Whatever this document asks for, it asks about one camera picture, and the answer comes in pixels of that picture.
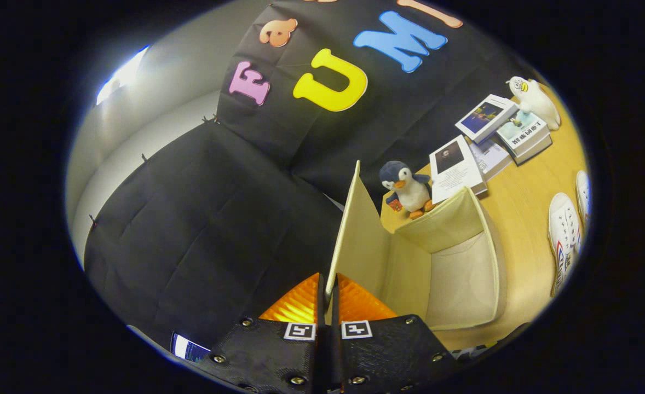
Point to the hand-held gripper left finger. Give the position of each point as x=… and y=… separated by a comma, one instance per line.
x=320, y=355

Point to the penguin plush toy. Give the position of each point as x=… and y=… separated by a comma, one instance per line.
x=410, y=189

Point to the book with dark cover picture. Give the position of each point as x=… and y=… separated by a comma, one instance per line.
x=484, y=116

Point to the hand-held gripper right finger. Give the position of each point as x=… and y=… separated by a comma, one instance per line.
x=335, y=355

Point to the beige fabric storage box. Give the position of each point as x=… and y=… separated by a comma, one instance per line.
x=459, y=273

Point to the ceiling light panel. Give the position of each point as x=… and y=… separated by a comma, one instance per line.
x=122, y=76

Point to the lit blue screen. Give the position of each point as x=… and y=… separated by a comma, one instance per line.
x=190, y=348

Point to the white duck plush toy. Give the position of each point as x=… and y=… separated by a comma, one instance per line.
x=539, y=101

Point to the white canvas shoe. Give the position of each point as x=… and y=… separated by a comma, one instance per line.
x=564, y=235
x=583, y=194

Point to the thin white book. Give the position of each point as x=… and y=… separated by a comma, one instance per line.
x=492, y=158

